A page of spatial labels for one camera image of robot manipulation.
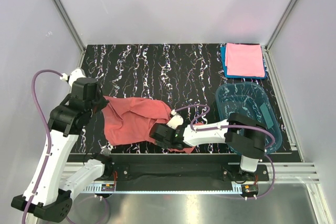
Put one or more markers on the teal transparent plastic basket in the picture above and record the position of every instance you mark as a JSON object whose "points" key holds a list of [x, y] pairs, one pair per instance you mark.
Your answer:
{"points": [[249, 99]]}

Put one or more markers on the slotted cable duct rail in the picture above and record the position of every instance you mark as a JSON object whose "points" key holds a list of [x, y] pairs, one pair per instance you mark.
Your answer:
{"points": [[111, 188]]}

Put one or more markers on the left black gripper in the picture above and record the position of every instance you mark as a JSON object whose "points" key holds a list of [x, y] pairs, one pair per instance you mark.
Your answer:
{"points": [[103, 102]]}

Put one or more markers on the folded pink t shirt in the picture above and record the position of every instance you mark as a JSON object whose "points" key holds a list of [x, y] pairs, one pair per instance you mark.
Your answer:
{"points": [[244, 60]]}

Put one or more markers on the right aluminium frame post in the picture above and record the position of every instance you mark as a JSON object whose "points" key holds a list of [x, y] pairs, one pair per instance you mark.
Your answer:
{"points": [[286, 14]]}

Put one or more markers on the aluminium frame post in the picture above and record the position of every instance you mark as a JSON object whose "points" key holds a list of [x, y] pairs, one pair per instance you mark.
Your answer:
{"points": [[69, 24], [286, 14]]}

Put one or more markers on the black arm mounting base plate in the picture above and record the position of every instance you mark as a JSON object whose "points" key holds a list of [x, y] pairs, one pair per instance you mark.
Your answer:
{"points": [[150, 173]]}

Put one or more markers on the folded blue t shirt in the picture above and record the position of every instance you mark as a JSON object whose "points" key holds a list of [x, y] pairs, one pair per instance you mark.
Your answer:
{"points": [[223, 61]]}

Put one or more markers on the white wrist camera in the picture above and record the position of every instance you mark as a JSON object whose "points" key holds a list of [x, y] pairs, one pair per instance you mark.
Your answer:
{"points": [[73, 76], [175, 120]]}

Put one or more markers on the coral red t shirt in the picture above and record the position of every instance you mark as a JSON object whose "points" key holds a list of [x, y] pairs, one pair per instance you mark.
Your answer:
{"points": [[129, 120]]}

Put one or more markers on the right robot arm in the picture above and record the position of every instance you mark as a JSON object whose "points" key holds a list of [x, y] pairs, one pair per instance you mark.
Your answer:
{"points": [[245, 136]]}

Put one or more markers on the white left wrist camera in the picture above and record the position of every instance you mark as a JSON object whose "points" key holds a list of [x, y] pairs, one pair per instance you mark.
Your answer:
{"points": [[73, 76]]}

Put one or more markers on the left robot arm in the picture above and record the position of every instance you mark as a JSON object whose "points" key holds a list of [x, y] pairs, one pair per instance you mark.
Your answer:
{"points": [[47, 197]]}

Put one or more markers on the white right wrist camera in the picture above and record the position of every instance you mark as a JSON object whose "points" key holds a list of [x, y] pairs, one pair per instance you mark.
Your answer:
{"points": [[175, 120]]}

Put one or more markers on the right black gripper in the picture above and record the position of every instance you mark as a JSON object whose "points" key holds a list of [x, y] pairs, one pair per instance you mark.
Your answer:
{"points": [[163, 145]]}

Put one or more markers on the left aluminium frame post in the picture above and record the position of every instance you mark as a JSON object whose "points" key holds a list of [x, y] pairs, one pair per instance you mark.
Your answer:
{"points": [[69, 24]]}

